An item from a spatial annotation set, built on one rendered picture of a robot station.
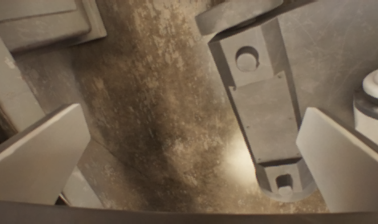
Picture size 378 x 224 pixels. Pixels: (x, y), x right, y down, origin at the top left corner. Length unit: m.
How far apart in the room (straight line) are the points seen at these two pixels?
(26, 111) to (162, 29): 0.44
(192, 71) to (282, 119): 0.33
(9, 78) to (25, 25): 0.23
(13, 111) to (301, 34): 0.55
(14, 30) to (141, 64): 0.37
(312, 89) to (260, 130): 0.15
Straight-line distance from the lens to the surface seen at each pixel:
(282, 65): 0.46
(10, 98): 0.44
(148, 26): 0.71
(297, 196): 0.70
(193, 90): 0.72
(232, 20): 0.43
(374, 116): 0.40
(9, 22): 0.62
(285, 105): 0.50
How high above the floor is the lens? 0.63
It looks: 55 degrees down
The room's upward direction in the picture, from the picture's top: 151 degrees counter-clockwise
